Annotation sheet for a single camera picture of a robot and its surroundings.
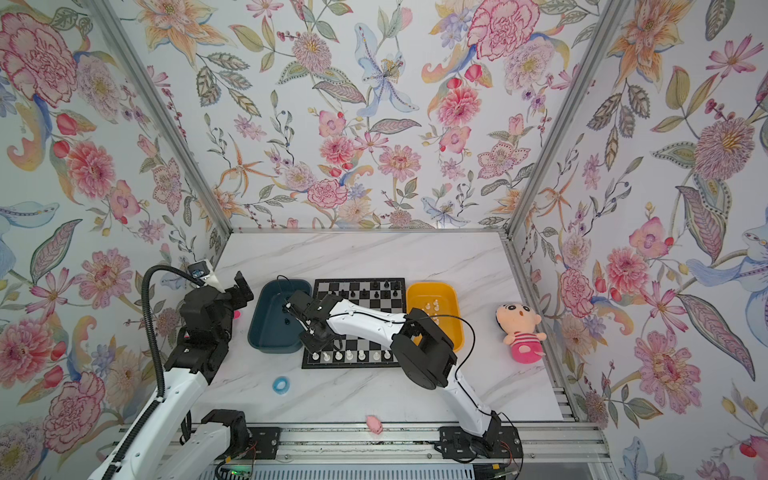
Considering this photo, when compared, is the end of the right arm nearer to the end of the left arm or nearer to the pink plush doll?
the end of the left arm

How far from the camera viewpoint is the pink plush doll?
850 millimetres

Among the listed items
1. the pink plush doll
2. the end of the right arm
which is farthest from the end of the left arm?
the pink plush doll
